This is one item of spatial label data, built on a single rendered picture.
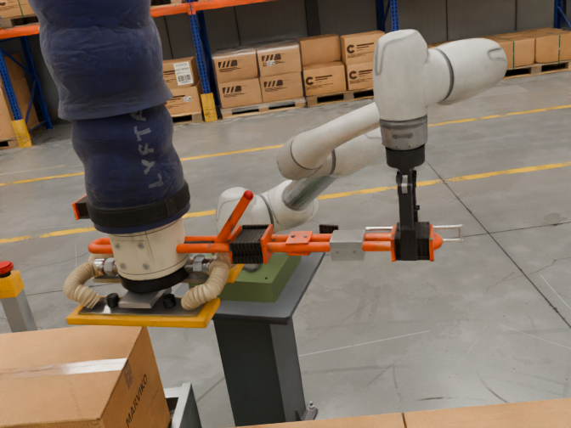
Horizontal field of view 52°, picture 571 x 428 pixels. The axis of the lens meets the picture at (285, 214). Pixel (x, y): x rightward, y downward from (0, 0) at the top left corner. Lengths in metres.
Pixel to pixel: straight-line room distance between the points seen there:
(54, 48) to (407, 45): 0.65
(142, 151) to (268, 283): 0.95
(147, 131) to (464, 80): 0.63
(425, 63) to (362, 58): 7.49
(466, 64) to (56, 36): 0.77
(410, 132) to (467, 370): 1.96
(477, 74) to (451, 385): 1.91
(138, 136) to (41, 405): 0.70
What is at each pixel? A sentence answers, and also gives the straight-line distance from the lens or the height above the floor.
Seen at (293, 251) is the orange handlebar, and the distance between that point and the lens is 1.26.
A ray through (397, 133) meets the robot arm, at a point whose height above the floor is 1.51.
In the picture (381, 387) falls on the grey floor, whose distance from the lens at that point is 2.86.
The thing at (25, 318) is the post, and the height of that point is 0.84.
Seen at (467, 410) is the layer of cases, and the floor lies 0.54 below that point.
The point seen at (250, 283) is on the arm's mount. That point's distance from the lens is 2.08.
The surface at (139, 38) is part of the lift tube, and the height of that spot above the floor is 1.73.
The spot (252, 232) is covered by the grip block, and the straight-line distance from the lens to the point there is 1.33.
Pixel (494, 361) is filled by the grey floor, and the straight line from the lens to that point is 3.02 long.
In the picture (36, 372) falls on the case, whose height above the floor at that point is 0.95.
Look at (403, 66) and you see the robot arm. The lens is 1.09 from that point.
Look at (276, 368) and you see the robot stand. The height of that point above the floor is 0.43.
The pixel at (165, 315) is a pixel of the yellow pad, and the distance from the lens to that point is 1.33.
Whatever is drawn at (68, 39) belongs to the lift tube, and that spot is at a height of 1.75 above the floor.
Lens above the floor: 1.81
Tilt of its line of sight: 22 degrees down
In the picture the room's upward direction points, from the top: 8 degrees counter-clockwise
